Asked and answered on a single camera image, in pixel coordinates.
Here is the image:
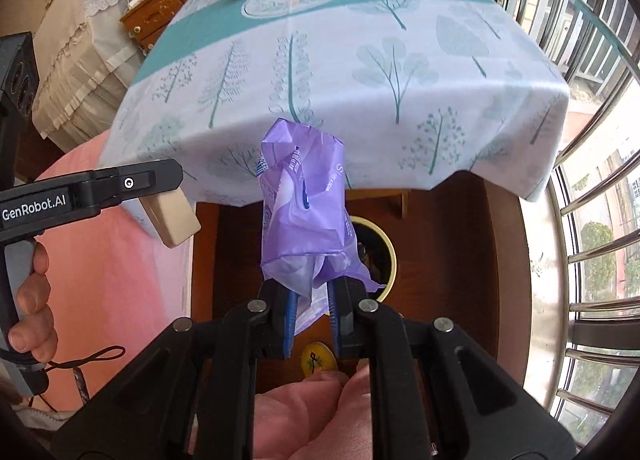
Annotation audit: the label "purple plastic wrapper bag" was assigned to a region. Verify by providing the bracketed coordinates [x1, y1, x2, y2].
[257, 119, 378, 337]

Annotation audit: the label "yellow-rimmed dark trash bin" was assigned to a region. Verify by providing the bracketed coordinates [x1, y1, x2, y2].
[350, 215, 398, 303]

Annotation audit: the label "window with metal bars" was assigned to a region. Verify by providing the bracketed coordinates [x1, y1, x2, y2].
[499, 0, 639, 447]

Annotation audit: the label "cream lace furniture cover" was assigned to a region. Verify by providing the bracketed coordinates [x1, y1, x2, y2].
[32, 0, 143, 151]

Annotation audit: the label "pink bed blanket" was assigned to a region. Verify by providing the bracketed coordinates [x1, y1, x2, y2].
[34, 129, 199, 416]

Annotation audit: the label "tree-print teal tablecloth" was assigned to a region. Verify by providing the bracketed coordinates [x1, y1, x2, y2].
[100, 0, 570, 206]

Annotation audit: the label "beige cardboard box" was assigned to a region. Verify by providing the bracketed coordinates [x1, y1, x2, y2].
[140, 187, 201, 248]

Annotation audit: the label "pink pyjama legs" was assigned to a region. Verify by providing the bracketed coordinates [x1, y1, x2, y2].
[253, 359, 373, 459]

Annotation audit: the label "person's left hand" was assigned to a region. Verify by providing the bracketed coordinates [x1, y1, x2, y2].
[9, 243, 58, 364]

